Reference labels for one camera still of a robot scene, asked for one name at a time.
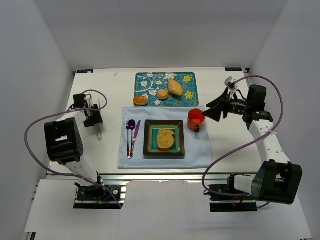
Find iridescent purple spoon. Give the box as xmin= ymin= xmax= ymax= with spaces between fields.
xmin=129 ymin=119 xmax=136 ymax=159

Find blue label corner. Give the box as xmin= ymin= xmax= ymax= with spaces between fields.
xmin=224 ymin=67 xmax=243 ymax=72
xmin=76 ymin=69 xmax=94 ymax=74

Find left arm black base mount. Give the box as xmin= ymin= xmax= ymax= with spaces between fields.
xmin=73 ymin=182 xmax=126 ymax=210

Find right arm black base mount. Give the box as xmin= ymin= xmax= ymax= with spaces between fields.
xmin=203 ymin=190 xmax=258 ymax=213

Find teal floral serving tray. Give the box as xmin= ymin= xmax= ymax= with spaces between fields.
xmin=134 ymin=72 xmax=199 ymax=107

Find round sesame burger bun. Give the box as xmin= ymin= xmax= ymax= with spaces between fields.
xmin=133 ymin=96 xmax=149 ymax=107

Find square green glazed plate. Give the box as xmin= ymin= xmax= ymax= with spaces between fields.
xmin=143 ymin=119 xmax=185 ymax=158

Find blue label left corner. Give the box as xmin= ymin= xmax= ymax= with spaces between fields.
xmin=76 ymin=69 xmax=94 ymax=74

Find stainless steel serving tongs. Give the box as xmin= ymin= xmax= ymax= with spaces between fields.
xmin=94 ymin=97 xmax=103 ymax=141

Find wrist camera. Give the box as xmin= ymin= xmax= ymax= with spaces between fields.
xmin=224 ymin=76 xmax=238 ymax=92
xmin=85 ymin=93 xmax=94 ymax=108

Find blue label right corner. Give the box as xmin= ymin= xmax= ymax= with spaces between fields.
xmin=224 ymin=67 xmax=243 ymax=72

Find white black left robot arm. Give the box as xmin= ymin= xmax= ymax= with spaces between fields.
xmin=44 ymin=91 xmax=103 ymax=187

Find orange mug black handle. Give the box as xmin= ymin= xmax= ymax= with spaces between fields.
xmin=187 ymin=108 xmax=205 ymax=133

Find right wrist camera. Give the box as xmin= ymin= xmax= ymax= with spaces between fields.
xmin=224 ymin=76 xmax=238 ymax=92

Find iridescent purple knife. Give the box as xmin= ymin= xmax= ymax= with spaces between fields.
xmin=130 ymin=120 xmax=141 ymax=157

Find large crusty bread roll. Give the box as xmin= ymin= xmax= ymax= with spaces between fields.
xmin=168 ymin=78 xmax=183 ymax=97

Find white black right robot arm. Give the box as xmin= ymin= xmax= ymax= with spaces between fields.
xmin=203 ymin=84 xmax=303 ymax=205

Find sliced brown bread loaf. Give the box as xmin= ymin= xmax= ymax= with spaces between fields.
xmin=157 ymin=128 xmax=176 ymax=152

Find iridescent purple fork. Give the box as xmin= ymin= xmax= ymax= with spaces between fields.
xmin=125 ymin=118 xmax=130 ymax=158

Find light blue cloth placemat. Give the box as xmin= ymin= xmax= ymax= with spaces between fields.
xmin=118 ymin=107 xmax=212 ymax=170

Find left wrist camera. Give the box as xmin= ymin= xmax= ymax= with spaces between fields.
xmin=85 ymin=93 xmax=94 ymax=108

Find small round bread roll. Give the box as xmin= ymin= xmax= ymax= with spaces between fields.
xmin=157 ymin=89 xmax=169 ymax=100

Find aluminium frame rail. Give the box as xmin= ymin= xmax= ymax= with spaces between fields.
xmin=45 ymin=172 xmax=231 ymax=184

